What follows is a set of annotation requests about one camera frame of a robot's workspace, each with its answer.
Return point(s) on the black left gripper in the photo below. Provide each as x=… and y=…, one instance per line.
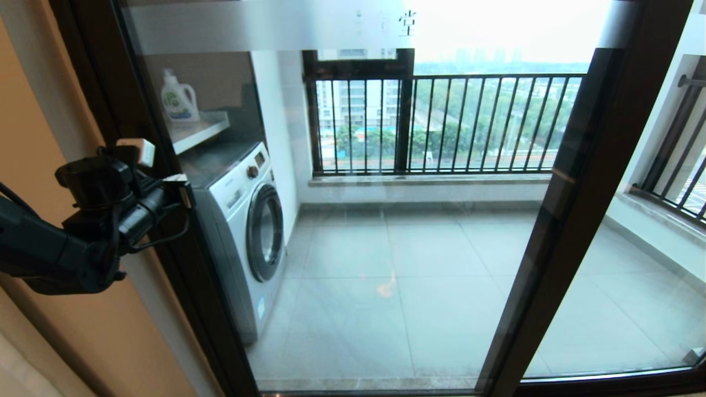
x=146, y=220

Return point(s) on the dark brown sliding glass door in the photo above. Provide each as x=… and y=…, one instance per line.
x=198, y=286

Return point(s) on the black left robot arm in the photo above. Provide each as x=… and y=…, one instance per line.
x=44, y=248

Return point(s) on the white cabinet shelf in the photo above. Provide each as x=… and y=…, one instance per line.
x=197, y=129

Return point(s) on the white front-load washing machine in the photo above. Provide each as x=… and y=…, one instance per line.
x=237, y=231

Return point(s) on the white detergent bottle green label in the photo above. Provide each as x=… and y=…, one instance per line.
x=178, y=102

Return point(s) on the brown cabinet niche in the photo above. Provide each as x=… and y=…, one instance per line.
x=204, y=71

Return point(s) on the black balcony railing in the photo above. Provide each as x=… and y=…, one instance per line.
x=668, y=144
x=496, y=78

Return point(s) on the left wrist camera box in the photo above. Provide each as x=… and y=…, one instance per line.
x=144, y=153

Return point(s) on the black balcony window frame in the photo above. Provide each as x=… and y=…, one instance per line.
x=405, y=110

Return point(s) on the grey metal wall rod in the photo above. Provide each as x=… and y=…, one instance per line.
x=689, y=82

